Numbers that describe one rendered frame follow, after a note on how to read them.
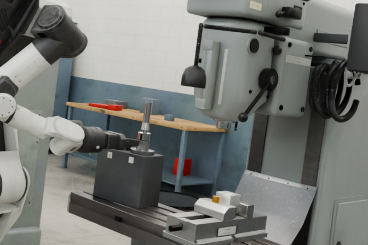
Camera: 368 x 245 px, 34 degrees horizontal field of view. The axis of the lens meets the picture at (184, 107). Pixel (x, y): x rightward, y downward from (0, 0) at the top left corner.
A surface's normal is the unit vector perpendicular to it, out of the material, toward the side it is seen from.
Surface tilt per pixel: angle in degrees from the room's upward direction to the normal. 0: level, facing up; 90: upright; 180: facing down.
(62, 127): 55
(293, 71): 90
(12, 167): 60
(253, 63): 90
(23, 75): 106
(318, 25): 90
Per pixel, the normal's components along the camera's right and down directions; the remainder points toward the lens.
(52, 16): -0.37, -0.53
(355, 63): -0.68, -0.05
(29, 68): 0.36, 0.36
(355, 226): 0.73, 0.11
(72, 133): 0.65, -0.46
